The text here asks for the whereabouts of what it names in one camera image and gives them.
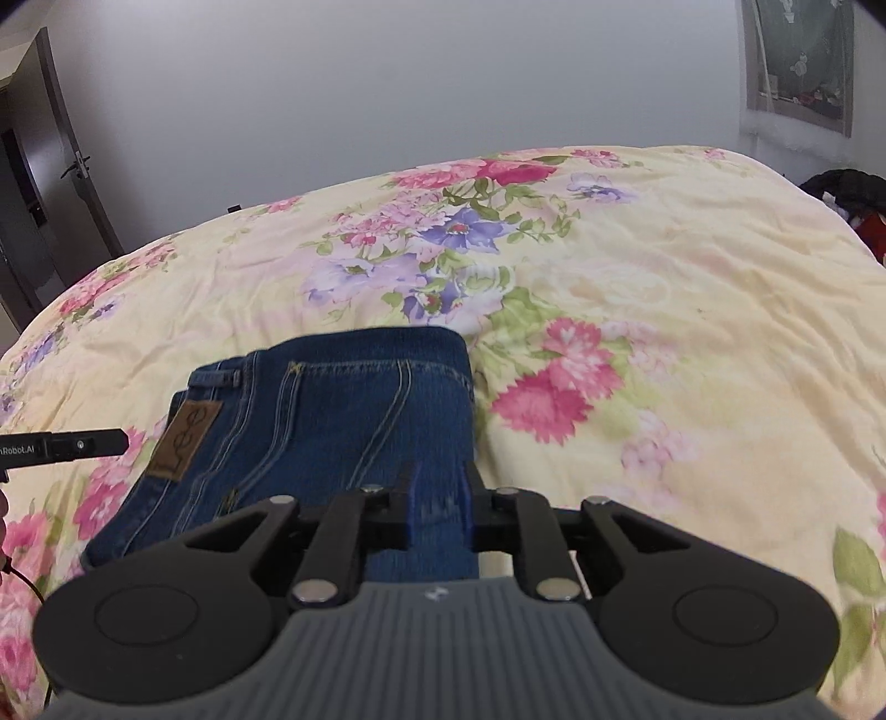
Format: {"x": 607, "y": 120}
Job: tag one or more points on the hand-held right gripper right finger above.
{"x": 468, "y": 509}

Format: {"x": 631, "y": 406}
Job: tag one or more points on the brown wooden door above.
{"x": 48, "y": 173}

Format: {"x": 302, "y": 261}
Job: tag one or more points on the dark clothes pile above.
{"x": 848, "y": 201}

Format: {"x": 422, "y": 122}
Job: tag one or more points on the blue denim pants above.
{"x": 332, "y": 415}

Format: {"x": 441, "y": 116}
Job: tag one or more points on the floral yellow blanket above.
{"x": 692, "y": 332}

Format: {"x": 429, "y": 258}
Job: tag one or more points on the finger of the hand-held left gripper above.
{"x": 90, "y": 444}

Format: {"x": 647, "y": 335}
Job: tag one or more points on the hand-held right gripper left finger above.
{"x": 415, "y": 509}

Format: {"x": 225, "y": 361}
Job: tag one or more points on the person's left hand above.
{"x": 3, "y": 519}

